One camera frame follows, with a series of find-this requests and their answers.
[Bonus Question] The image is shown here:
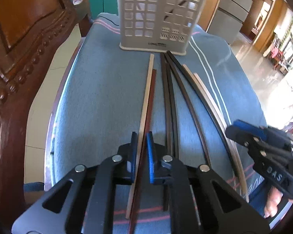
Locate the pale beige chopstick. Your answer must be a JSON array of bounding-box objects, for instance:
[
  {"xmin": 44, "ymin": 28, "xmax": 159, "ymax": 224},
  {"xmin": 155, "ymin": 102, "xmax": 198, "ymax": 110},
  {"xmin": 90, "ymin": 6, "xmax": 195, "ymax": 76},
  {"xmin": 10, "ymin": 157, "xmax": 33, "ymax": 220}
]
[{"xmin": 193, "ymin": 73, "xmax": 249, "ymax": 202}]

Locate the light wood chopstick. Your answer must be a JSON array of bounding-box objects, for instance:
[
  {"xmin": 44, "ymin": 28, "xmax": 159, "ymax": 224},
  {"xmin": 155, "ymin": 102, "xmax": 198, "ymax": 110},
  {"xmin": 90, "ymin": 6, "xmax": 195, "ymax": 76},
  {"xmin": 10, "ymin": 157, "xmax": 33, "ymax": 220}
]
[{"xmin": 125, "ymin": 53, "xmax": 155, "ymax": 219}]

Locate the white plastic utensil holder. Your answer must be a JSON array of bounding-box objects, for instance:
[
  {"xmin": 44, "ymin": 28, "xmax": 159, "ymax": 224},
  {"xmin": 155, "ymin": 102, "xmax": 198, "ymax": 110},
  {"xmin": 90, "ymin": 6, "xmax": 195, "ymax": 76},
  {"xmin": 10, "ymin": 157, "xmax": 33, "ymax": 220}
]
[{"xmin": 117, "ymin": 0, "xmax": 206, "ymax": 56}]

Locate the carved wooden chair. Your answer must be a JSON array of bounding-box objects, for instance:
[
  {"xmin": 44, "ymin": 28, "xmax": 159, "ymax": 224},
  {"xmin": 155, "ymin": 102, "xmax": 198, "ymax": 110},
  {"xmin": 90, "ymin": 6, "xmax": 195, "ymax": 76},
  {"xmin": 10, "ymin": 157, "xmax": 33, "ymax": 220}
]
[{"xmin": 0, "ymin": 0, "xmax": 91, "ymax": 233}]

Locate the black curved chopstick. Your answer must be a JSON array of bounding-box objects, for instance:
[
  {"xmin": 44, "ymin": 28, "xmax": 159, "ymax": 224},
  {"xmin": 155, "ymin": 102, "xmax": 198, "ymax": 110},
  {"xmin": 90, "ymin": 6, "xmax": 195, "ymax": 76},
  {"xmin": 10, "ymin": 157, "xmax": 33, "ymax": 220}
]
[{"xmin": 164, "ymin": 53, "xmax": 211, "ymax": 167}]

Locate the wooden door frame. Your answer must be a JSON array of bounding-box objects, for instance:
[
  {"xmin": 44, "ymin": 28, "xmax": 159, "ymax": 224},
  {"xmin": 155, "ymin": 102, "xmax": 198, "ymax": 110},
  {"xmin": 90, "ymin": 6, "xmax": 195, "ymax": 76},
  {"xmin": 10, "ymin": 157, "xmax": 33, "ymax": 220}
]
[{"xmin": 240, "ymin": 0, "xmax": 287, "ymax": 53}]

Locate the black outer chopstick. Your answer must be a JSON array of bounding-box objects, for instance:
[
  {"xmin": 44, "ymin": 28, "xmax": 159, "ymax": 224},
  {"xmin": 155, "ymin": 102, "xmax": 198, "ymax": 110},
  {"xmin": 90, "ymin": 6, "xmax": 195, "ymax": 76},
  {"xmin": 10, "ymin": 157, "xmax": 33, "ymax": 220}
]
[{"xmin": 166, "ymin": 51, "xmax": 238, "ymax": 175}]

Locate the blue striped cloth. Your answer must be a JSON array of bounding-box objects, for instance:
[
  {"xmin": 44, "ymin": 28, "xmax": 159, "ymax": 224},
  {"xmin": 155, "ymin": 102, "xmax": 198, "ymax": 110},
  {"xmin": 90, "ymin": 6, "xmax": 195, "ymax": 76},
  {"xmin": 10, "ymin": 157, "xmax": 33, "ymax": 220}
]
[{"xmin": 45, "ymin": 12, "xmax": 271, "ymax": 234}]

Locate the dark brown chopstick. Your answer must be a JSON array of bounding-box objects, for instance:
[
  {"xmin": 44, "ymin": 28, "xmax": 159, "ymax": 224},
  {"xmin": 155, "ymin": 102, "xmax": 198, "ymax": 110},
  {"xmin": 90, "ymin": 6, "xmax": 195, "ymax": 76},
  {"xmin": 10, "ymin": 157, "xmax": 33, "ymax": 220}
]
[{"xmin": 160, "ymin": 52, "xmax": 173, "ymax": 212}]

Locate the grey refrigerator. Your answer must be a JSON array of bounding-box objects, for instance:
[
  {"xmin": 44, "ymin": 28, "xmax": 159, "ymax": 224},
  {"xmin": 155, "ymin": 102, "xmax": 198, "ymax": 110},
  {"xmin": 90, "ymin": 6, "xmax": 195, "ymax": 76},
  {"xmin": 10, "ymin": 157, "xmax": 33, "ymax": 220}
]
[{"xmin": 207, "ymin": 0, "xmax": 253, "ymax": 44}]

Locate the reddish brown chopstick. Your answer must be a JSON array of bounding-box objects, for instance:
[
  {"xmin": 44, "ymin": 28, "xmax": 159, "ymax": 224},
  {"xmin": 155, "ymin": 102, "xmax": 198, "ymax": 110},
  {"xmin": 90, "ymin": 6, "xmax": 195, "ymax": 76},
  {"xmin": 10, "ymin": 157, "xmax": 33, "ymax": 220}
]
[{"xmin": 127, "ymin": 69, "xmax": 157, "ymax": 234}]

